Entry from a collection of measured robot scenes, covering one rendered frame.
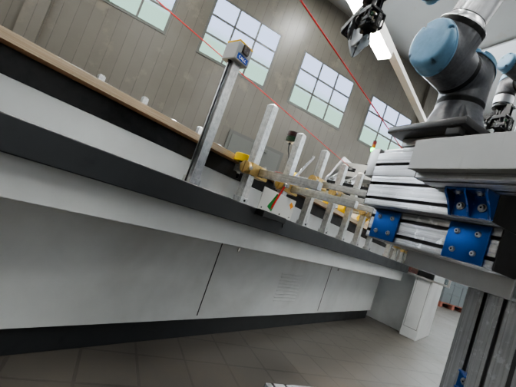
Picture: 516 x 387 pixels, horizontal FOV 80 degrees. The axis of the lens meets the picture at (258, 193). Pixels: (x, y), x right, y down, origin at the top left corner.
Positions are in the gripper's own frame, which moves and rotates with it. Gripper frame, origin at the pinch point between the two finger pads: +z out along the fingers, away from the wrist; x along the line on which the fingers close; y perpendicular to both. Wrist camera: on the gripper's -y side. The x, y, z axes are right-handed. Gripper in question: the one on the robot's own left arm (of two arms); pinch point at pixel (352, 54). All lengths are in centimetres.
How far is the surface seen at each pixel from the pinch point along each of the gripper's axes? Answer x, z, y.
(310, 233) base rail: 41, 64, -48
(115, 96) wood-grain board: -65, 44, -19
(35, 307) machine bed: -65, 115, -25
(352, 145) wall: 413, -177, -524
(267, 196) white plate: 2, 55, -31
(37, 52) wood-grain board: -85, 43, -10
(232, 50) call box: -36.8, 13.7, -14.7
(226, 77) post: -35.4, 22.7, -15.8
